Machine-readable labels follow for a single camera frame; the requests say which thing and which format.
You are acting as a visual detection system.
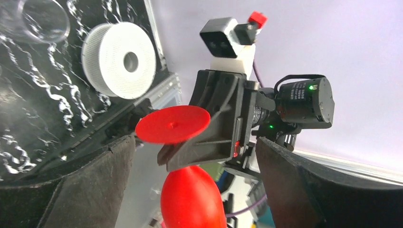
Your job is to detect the red wine glass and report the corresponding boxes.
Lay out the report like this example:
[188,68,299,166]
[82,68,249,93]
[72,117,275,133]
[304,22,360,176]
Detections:
[135,105,227,228]

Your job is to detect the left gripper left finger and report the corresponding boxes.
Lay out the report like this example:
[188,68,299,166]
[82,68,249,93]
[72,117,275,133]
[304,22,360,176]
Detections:
[0,135,135,228]

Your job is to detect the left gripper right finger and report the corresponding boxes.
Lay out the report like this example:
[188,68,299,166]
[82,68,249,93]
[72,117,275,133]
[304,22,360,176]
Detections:
[256,138,403,228]

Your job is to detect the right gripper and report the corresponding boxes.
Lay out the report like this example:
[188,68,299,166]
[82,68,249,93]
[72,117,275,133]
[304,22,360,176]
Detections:
[156,69,271,172]

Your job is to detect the clear champagne flute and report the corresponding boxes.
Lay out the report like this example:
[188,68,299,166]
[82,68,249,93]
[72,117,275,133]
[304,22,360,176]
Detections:
[0,0,70,44]

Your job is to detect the white filament spool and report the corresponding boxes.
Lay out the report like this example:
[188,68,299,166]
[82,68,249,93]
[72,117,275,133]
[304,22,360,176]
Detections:
[81,22,156,100]

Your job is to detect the aluminium frame rail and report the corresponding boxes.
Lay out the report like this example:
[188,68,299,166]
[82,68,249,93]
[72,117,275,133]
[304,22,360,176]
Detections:
[144,72,403,186]

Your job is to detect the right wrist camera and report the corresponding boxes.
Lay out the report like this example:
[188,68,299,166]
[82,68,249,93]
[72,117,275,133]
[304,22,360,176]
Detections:
[200,11,268,79]

